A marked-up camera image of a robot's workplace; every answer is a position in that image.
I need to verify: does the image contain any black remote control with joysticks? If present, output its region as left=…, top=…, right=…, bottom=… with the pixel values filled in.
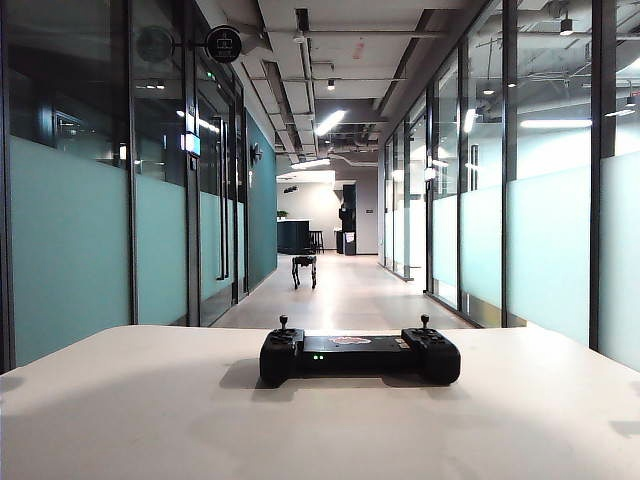
left=258, top=313, right=462, bottom=389

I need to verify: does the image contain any black quadruped robot dog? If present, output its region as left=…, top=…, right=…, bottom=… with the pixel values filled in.
left=291, top=254, right=319, bottom=290

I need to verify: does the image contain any dark green counter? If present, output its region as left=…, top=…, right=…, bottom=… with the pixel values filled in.
left=277, top=220, right=310, bottom=255

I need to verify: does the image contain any linear ceiling light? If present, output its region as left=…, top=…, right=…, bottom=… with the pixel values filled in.
left=313, top=109, right=347, bottom=136

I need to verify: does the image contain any round black hanging sign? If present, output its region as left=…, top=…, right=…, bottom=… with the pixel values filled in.
left=205, top=25, right=243, bottom=64

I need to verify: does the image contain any long vertical door handle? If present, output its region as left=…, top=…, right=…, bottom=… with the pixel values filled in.
left=215, top=115, right=230, bottom=281

